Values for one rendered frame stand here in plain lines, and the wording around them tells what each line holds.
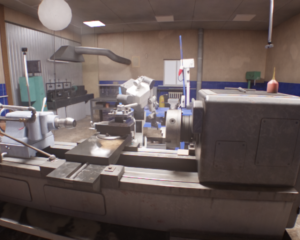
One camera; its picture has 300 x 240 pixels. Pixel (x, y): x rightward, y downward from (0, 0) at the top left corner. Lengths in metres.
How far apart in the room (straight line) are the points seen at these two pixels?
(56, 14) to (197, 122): 4.35
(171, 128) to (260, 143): 0.49
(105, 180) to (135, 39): 7.85
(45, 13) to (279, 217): 5.02
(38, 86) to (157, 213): 4.83
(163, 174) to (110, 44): 8.14
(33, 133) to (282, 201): 1.68
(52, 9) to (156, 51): 4.82
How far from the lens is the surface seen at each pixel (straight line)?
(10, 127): 1.77
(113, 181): 1.14
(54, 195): 1.49
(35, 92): 5.63
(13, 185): 1.73
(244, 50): 8.69
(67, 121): 1.46
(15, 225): 1.67
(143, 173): 1.21
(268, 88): 1.34
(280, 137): 1.13
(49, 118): 1.55
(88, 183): 1.09
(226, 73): 8.45
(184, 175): 1.20
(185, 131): 1.17
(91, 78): 9.14
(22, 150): 1.65
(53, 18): 4.94
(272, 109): 1.07
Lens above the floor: 1.42
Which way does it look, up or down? 13 degrees down
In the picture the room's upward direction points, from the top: straight up
